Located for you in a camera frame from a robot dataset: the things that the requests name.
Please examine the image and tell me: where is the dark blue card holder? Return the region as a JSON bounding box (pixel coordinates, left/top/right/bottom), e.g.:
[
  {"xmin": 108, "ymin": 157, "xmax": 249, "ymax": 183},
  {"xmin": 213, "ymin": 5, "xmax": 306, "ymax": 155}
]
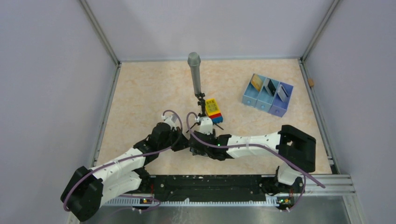
[{"xmin": 190, "ymin": 148, "xmax": 200, "ymax": 155}]

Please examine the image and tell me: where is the silver credit card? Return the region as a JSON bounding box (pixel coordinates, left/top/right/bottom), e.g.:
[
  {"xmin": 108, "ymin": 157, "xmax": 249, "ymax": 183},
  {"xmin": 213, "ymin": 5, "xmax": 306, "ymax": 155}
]
[{"xmin": 277, "ymin": 84, "xmax": 289, "ymax": 102}]

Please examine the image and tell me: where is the purple drawer right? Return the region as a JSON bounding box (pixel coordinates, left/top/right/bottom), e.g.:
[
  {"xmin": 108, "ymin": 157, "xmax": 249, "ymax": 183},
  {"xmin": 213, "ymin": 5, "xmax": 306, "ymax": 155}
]
[{"xmin": 269, "ymin": 82, "xmax": 294, "ymax": 117}]

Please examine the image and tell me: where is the light blue drawer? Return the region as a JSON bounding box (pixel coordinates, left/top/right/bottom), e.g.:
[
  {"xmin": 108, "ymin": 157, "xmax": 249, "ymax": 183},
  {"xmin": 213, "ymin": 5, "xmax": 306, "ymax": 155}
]
[
  {"xmin": 255, "ymin": 79, "xmax": 280, "ymax": 112},
  {"xmin": 241, "ymin": 73, "xmax": 266, "ymax": 108}
]

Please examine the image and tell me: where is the gold credit card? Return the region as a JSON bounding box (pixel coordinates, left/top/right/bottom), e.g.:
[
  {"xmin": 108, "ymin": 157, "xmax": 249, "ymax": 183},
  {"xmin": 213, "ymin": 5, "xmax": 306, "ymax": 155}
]
[{"xmin": 250, "ymin": 74, "xmax": 264, "ymax": 92}]

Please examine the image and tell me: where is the black credit card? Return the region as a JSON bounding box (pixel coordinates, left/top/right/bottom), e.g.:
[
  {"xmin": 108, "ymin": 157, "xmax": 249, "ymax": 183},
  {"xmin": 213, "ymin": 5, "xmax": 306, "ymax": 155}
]
[{"xmin": 264, "ymin": 78, "xmax": 276, "ymax": 96}]

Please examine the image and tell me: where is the black tripod stand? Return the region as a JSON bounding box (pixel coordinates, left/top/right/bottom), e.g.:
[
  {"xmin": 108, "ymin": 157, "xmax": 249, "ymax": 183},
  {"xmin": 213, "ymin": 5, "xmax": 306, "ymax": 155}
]
[{"xmin": 186, "ymin": 93, "xmax": 224, "ymax": 134}]

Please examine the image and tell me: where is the small wooden knob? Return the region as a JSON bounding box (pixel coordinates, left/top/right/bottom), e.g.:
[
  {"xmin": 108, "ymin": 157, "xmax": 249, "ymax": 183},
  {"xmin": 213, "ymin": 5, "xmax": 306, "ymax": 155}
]
[{"xmin": 307, "ymin": 78, "xmax": 315, "ymax": 88}]

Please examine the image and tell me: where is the yellow red blue toy block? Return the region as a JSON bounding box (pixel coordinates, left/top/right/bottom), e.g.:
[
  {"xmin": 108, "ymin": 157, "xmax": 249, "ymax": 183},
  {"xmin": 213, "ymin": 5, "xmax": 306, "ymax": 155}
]
[{"xmin": 205, "ymin": 98, "xmax": 224, "ymax": 124}]

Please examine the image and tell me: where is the grey microphone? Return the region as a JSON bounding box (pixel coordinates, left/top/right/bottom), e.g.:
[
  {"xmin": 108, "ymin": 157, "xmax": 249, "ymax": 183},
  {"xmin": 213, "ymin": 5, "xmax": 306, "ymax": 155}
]
[{"xmin": 187, "ymin": 52, "xmax": 202, "ymax": 95}]

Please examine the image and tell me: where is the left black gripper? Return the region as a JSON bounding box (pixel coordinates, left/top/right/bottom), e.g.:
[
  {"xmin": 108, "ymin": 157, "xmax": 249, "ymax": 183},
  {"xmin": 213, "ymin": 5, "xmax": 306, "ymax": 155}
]
[{"xmin": 158, "ymin": 126, "xmax": 189, "ymax": 152}]

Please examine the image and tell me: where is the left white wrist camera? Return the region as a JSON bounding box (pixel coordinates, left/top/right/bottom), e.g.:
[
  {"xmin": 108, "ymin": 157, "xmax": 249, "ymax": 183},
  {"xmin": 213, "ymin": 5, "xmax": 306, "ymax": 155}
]
[{"xmin": 162, "ymin": 114, "xmax": 178, "ymax": 130}]

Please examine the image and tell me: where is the aluminium frame front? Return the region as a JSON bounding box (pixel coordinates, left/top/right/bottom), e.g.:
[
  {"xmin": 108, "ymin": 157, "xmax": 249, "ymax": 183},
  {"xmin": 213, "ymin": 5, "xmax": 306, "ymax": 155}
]
[{"xmin": 86, "ymin": 175, "xmax": 366, "ymax": 224}]

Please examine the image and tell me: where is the light blue drawer left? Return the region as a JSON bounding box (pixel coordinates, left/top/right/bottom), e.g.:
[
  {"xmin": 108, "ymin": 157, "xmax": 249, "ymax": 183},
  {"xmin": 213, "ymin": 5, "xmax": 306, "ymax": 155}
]
[{"xmin": 241, "ymin": 73, "xmax": 266, "ymax": 108}]

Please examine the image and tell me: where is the white cable duct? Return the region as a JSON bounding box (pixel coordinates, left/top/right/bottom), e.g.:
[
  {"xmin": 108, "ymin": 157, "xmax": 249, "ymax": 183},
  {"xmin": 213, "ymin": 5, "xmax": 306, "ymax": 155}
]
[{"xmin": 103, "ymin": 197, "xmax": 279, "ymax": 207}]

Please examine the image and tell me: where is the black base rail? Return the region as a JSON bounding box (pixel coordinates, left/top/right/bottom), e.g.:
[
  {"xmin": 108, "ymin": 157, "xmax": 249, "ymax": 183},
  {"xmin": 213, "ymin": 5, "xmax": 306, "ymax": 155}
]
[{"xmin": 120, "ymin": 175, "xmax": 305, "ymax": 203}]

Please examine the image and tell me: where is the light blue drawer middle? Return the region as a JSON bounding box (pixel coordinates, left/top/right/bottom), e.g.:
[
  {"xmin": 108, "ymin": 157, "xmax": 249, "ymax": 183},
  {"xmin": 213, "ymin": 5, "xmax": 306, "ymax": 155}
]
[{"xmin": 255, "ymin": 79, "xmax": 280, "ymax": 112}]

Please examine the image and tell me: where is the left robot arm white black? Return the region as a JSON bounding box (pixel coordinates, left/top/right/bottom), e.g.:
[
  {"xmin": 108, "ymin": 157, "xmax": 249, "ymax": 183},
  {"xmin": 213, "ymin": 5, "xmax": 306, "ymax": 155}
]
[{"xmin": 60, "ymin": 122, "xmax": 188, "ymax": 222}]

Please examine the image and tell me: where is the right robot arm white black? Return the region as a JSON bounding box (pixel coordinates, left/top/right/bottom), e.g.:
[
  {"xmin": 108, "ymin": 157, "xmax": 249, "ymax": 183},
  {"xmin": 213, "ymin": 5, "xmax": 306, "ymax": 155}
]
[{"xmin": 189, "ymin": 125, "xmax": 324, "ymax": 192}]

